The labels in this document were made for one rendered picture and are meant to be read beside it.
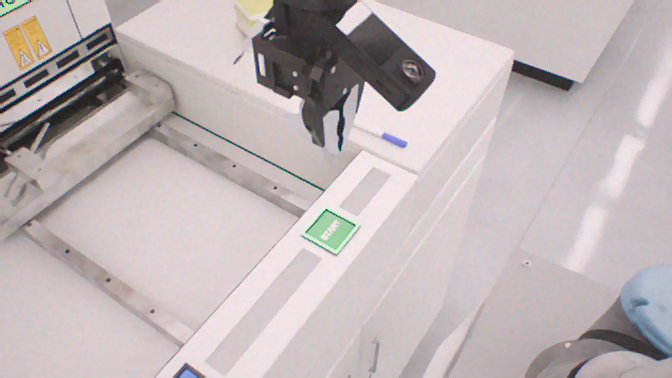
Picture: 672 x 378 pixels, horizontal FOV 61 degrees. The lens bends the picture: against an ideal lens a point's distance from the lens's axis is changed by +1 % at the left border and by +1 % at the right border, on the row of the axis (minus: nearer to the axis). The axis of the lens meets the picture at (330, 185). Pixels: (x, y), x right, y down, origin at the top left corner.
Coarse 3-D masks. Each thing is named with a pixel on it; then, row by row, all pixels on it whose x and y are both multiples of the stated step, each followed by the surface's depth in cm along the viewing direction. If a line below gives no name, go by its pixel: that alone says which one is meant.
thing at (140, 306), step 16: (32, 224) 87; (48, 240) 85; (64, 256) 83; (80, 256) 83; (80, 272) 83; (96, 272) 82; (112, 288) 80; (128, 288) 80; (128, 304) 78; (144, 304) 78; (144, 320) 79; (160, 320) 76; (176, 320) 76; (176, 336) 75
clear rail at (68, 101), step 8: (112, 72) 104; (96, 80) 102; (104, 80) 103; (88, 88) 101; (72, 96) 99; (80, 96) 100; (64, 104) 98; (72, 104) 99; (48, 112) 96; (56, 112) 97; (32, 120) 95; (40, 120) 96; (24, 128) 94; (32, 128) 95; (8, 136) 92; (16, 136) 93; (0, 144) 91; (8, 144) 92
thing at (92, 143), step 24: (96, 120) 98; (120, 120) 98; (144, 120) 99; (72, 144) 95; (96, 144) 95; (120, 144) 97; (72, 168) 91; (96, 168) 94; (0, 192) 88; (24, 192) 88; (48, 192) 88; (24, 216) 86; (0, 240) 85
